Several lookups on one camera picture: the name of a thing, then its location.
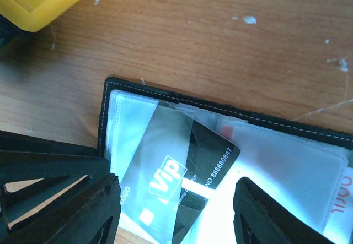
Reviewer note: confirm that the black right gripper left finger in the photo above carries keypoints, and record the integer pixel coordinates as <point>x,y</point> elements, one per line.
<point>92,216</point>

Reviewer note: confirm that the black vip card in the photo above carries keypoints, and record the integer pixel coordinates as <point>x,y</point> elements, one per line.
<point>177,166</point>

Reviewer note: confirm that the black card holder wallet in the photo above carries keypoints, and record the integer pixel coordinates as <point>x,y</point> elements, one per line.
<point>298,165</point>

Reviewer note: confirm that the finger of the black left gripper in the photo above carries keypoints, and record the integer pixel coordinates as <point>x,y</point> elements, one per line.
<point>28,179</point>
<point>24,143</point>

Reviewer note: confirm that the red white card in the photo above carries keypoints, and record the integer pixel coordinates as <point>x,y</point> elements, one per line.
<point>339,225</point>

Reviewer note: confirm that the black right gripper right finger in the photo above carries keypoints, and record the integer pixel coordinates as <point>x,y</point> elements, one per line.
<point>261,219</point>

